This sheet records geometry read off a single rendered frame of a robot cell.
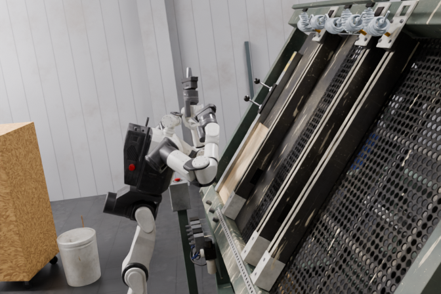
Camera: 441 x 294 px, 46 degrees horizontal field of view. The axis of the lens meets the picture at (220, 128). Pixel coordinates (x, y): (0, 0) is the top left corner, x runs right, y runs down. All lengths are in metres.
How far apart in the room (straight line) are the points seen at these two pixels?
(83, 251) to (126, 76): 2.45
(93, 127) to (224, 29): 1.88
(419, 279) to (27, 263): 3.48
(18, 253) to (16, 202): 0.40
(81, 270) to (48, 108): 2.49
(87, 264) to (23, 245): 0.51
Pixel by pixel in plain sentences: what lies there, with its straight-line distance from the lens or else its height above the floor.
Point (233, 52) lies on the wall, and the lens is 5.95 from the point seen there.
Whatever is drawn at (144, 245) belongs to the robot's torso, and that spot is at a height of 0.77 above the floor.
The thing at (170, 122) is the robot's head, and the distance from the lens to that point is 2.65.
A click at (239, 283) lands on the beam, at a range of 2.21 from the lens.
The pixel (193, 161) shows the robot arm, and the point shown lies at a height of 1.31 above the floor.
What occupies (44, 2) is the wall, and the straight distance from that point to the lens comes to 6.12.
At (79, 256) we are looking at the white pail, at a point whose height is 0.25.
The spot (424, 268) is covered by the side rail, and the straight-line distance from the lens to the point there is 1.36.
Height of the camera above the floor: 1.93
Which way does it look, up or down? 13 degrees down
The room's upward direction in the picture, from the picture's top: 7 degrees counter-clockwise
